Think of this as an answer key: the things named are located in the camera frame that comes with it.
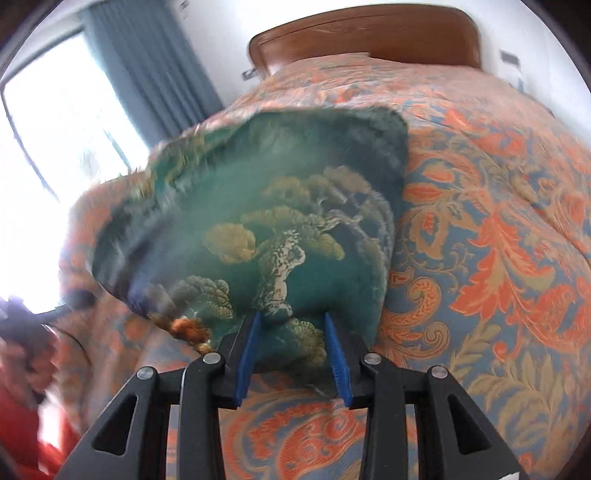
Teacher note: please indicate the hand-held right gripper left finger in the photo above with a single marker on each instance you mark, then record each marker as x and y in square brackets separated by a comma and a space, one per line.
[247, 355]

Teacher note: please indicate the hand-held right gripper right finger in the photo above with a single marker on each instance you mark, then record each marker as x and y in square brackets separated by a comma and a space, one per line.
[339, 360]

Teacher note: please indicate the green printed jacket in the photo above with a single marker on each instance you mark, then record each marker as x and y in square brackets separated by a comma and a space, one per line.
[277, 207]

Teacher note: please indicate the person's left hand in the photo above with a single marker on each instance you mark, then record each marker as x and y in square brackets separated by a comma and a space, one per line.
[32, 364]

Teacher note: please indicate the window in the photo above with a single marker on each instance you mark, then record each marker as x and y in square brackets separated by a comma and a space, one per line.
[60, 138]

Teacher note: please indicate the orange floral duvet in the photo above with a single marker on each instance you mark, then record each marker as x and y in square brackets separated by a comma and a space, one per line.
[485, 230]

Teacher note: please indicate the blue curtain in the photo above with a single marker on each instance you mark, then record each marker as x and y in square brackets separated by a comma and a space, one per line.
[152, 60]

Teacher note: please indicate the wooden headboard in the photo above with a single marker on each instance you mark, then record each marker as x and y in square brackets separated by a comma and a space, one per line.
[369, 37]

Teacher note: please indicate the small wall socket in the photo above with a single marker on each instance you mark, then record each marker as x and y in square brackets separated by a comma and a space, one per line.
[248, 73]

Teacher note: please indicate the grey wall panel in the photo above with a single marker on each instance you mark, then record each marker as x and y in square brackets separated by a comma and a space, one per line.
[510, 57]

